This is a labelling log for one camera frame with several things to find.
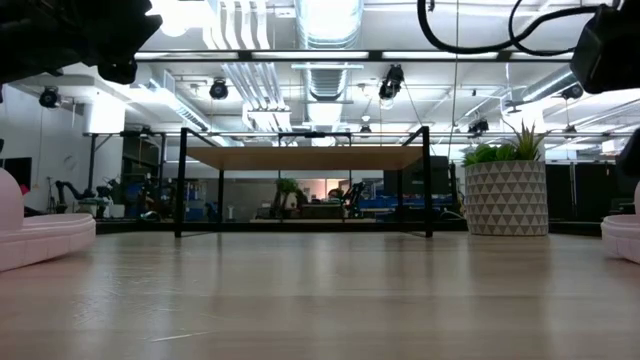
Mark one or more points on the silver ventilation duct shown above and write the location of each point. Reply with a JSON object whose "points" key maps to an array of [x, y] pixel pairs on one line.
{"points": [[327, 30]]}

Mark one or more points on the black overhead rig bar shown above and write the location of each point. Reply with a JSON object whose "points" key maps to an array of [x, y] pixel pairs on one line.
{"points": [[245, 55]]}

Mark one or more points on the pink rubber slide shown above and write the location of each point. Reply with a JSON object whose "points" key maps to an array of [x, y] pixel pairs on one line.
{"points": [[45, 235], [622, 235]]}

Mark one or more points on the black background robot arm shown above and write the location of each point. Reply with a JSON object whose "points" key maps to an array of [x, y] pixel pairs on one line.
{"points": [[75, 192]]}

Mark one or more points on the black-framed wooden shoe shelf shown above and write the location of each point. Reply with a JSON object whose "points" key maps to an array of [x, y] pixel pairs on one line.
{"points": [[305, 157]]}

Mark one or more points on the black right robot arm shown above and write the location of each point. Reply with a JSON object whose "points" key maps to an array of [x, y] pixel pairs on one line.
{"points": [[631, 160]]}

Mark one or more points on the black wall monitor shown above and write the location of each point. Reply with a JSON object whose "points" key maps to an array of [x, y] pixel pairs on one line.
{"points": [[17, 172]]}

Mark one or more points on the small green background plant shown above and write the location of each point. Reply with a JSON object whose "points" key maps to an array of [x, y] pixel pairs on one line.
{"points": [[286, 187]]}

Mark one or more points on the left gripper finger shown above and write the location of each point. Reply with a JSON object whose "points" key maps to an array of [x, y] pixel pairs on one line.
{"points": [[145, 15], [145, 42]]}

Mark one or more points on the succulent in patterned white pot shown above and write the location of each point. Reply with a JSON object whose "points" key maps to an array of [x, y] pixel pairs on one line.
{"points": [[505, 200]]}

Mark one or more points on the black ceiling spotlight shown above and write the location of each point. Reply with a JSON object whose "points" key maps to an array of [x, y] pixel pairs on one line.
{"points": [[391, 82], [49, 98], [572, 92], [218, 89], [479, 126]]}

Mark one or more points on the black partition panel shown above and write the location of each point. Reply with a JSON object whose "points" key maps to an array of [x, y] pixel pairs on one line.
{"points": [[585, 190]]}

